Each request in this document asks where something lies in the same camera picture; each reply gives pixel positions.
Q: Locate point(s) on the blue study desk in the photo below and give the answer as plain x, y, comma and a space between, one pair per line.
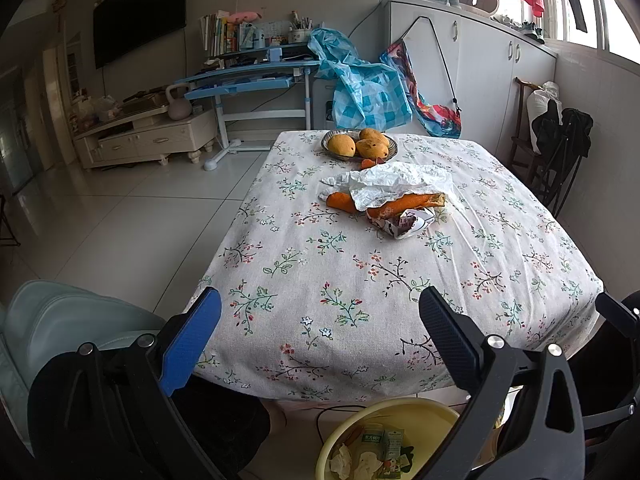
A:
240, 77

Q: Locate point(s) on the yellow plastic basin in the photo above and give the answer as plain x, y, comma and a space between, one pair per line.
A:
425, 420

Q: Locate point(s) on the dark woven fruit basket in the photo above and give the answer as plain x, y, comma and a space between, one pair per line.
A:
392, 146

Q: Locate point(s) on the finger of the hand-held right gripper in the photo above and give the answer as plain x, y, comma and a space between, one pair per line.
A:
617, 310

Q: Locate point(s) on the colourful printed bag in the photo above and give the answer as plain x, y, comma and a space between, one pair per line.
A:
435, 115

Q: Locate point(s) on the black folding chair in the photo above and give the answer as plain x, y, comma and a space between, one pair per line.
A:
575, 130

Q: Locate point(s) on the pink plush toy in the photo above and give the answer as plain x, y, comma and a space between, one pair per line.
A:
247, 16

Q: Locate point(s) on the white kettlebell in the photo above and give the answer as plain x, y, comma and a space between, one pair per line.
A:
179, 107

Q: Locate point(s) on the white pen cup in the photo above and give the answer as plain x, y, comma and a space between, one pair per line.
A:
300, 36

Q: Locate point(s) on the white television cabinet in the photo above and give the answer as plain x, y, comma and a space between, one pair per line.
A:
145, 135

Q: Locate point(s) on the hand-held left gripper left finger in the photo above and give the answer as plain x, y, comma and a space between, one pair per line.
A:
192, 340

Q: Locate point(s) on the green snack packet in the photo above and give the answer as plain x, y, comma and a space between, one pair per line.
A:
372, 442

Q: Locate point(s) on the green drink carton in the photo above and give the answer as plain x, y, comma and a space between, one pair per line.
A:
394, 442

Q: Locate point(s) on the white paper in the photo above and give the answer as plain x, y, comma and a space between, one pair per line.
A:
367, 465

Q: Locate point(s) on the yellow mango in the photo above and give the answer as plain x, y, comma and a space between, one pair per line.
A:
372, 149
370, 134
341, 144

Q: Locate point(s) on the small orange peel piece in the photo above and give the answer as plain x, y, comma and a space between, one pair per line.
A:
369, 163

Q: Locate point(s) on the white tissue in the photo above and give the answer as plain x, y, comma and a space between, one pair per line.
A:
342, 460

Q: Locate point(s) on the white sack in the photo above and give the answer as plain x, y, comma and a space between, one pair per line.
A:
537, 105

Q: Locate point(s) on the floral tablecloth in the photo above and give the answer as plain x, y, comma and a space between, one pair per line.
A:
350, 260

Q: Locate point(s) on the blue checked plastic bag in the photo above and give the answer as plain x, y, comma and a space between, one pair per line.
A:
365, 95

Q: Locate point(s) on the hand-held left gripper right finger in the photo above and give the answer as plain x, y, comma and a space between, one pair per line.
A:
447, 340

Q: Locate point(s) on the wooden chair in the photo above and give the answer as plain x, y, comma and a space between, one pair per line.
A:
521, 110

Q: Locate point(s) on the white plastic bag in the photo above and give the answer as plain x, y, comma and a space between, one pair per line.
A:
395, 180

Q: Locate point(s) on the row of books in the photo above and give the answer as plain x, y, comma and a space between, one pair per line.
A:
220, 35

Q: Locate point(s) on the white purple wrapper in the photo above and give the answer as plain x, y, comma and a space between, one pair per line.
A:
407, 225

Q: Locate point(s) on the black television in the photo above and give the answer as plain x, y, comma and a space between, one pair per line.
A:
140, 15

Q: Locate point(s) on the light blue chair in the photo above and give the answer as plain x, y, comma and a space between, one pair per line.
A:
60, 320

